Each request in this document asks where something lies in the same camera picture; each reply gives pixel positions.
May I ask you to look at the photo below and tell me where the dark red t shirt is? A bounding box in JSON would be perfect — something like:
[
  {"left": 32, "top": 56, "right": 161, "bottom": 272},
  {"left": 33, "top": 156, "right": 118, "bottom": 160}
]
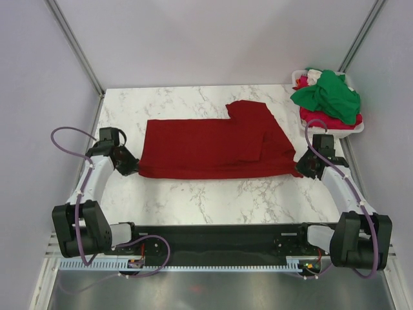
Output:
[{"left": 139, "top": 100, "right": 301, "bottom": 180}]

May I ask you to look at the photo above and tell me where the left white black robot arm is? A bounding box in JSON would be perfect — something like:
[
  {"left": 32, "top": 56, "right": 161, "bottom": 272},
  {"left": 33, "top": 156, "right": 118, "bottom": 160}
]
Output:
[{"left": 50, "top": 127, "right": 142, "bottom": 266}]

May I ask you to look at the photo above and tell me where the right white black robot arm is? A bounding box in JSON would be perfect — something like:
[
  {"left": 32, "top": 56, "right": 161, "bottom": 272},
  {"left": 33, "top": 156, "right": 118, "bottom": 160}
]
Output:
[{"left": 295, "top": 134, "right": 392, "bottom": 273}]

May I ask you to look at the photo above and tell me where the bright red t shirt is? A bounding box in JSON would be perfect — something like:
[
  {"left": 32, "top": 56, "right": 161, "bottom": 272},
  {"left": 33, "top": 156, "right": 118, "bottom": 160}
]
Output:
[{"left": 299, "top": 106, "right": 364, "bottom": 130}]

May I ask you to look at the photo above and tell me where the green t shirt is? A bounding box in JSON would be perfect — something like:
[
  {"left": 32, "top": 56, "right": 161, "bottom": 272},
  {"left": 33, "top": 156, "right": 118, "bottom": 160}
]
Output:
[{"left": 290, "top": 70, "right": 361, "bottom": 125}]

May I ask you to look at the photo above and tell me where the white pink garment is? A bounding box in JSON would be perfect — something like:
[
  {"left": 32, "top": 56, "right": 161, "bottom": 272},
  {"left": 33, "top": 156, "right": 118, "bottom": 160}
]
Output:
[{"left": 292, "top": 68, "right": 323, "bottom": 90}]

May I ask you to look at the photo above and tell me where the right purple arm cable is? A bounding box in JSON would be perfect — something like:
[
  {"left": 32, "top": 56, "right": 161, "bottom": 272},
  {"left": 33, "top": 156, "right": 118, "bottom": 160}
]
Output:
[{"left": 305, "top": 119, "right": 381, "bottom": 279}]

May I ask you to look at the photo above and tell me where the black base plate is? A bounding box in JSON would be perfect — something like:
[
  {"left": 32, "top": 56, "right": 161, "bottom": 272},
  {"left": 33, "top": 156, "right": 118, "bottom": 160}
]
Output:
[{"left": 114, "top": 223, "right": 327, "bottom": 266}]

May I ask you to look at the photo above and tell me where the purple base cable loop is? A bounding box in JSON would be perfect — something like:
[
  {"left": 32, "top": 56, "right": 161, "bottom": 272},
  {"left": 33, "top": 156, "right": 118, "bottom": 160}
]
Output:
[{"left": 57, "top": 234, "right": 171, "bottom": 295}]

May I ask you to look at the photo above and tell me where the white slotted cable duct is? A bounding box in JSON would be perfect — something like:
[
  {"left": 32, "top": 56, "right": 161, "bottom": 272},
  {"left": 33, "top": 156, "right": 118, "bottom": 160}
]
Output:
[{"left": 59, "top": 257, "right": 319, "bottom": 273}]

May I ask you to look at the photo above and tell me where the left aluminium frame post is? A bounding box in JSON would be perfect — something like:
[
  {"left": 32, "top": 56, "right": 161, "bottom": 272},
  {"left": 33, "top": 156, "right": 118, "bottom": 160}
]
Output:
[{"left": 44, "top": 0, "right": 105, "bottom": 98}]

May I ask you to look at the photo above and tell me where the aluminium frame post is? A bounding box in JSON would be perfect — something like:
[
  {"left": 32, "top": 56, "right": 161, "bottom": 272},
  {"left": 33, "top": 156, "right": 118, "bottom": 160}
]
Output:
[
  {"left": 338, "top": 0, "right": 387, "bottom": 73},
  {"left": 44, "top": 0, "right": 105, "bottom": 98}
]

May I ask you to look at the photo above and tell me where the right aluminium frame post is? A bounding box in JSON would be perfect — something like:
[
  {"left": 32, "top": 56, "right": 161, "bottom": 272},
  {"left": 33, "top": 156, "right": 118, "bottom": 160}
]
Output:
[{"left": 338, "top": 0, "right": 387, "bottom": 73}]

